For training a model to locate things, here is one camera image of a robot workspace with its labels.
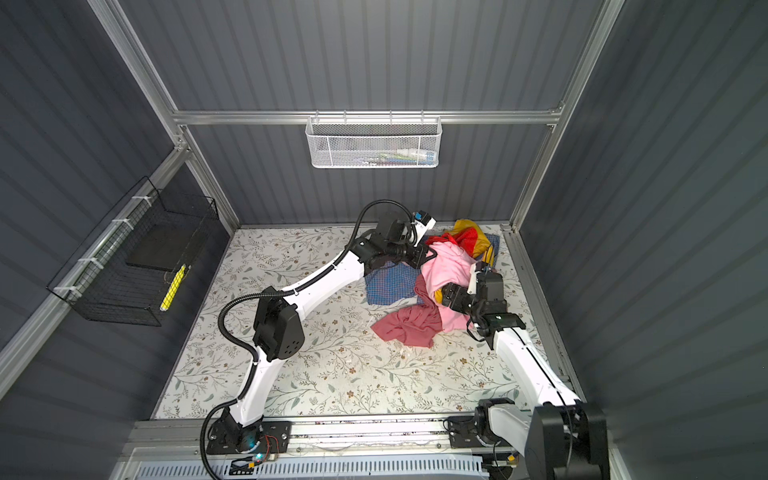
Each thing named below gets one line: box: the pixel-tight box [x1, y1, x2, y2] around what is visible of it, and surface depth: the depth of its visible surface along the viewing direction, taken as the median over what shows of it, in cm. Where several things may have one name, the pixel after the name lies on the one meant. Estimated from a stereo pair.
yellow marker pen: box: [159, 264, 187, 312], surface depth 70 cm
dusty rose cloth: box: [371, 274, 443, 348], surface depth 91 cm
